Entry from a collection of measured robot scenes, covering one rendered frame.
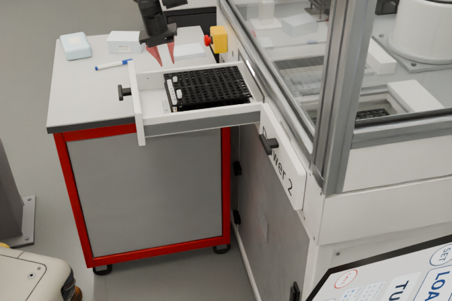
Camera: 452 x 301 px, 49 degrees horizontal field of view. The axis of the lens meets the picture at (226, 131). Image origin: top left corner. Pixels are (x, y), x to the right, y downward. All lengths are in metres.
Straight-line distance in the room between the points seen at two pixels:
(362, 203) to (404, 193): 0.09
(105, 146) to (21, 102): 1.67
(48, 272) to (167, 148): 0.57
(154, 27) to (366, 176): 0.66
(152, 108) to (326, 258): 0.64
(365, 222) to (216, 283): 1.03
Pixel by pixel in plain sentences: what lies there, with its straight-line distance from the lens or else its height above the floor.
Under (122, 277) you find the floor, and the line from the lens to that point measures 2.09.
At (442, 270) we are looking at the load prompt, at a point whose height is 1.15.
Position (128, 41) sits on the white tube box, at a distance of 1.91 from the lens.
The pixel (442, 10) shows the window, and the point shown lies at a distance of 0.90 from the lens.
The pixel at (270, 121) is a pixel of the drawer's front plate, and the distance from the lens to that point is 1.21.
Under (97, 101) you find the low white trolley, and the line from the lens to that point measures 1.65.
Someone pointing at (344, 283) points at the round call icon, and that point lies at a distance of 0.77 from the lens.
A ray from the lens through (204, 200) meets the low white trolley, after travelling 1.85.
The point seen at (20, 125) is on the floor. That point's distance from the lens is 3.05.
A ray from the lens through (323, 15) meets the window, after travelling 0.94.
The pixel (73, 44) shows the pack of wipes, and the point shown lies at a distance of 1.95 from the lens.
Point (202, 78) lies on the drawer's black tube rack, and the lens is 1.45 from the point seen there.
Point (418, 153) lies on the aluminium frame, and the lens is 1.03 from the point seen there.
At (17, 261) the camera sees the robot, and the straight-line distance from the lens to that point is 1.87.
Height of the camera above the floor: 1.61
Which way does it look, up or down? 36 degrees down
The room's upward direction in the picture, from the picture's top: straight up
